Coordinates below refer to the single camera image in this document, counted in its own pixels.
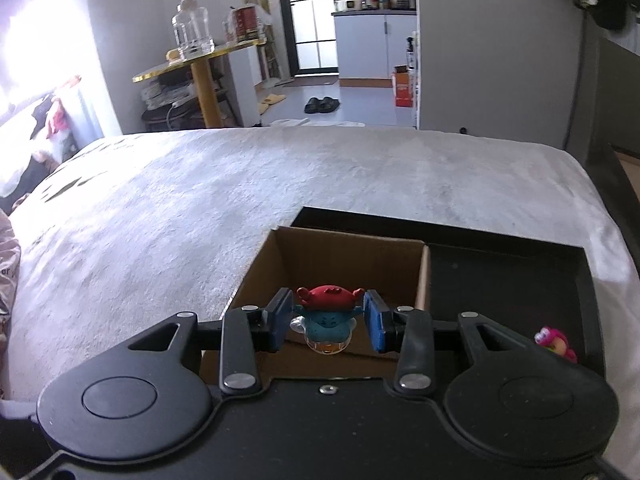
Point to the brown cardboard box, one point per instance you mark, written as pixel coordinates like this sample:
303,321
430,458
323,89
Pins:
340,260

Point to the white fleece blanket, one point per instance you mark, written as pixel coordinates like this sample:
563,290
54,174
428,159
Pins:
200,200

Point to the black slipper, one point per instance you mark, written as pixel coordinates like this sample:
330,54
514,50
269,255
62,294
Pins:
313,105
330,103

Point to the orange cardboard box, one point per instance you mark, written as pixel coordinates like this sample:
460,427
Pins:
402,87

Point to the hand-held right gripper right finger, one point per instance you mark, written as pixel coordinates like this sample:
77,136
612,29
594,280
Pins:
373,320

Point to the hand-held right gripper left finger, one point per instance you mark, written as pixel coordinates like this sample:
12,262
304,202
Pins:
282,320

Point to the red and blue toy figure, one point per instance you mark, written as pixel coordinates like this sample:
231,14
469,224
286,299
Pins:
327,322

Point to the red and pink cloth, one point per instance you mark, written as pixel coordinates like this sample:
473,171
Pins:
59,115

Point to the gold round table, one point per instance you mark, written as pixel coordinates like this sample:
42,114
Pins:
205,90

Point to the white kitchen cabinet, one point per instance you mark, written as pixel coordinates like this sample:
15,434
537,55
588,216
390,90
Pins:
360,45

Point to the white rice cooker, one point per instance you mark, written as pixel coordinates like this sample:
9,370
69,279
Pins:
348,2

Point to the black framed glass door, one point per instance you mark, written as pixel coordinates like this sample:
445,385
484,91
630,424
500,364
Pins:
310,20

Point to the pink toy figure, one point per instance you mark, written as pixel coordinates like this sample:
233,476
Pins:
550,336

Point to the yellow slipper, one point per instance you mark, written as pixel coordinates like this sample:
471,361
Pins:
264,107
275,98

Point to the red tin box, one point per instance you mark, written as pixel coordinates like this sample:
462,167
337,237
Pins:
247,22

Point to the white floor towel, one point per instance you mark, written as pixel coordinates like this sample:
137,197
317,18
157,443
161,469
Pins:
290,122

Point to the clear glass jar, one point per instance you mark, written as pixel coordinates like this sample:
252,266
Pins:
192,30

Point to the black tray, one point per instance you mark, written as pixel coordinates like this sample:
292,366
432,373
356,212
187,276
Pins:
500,280

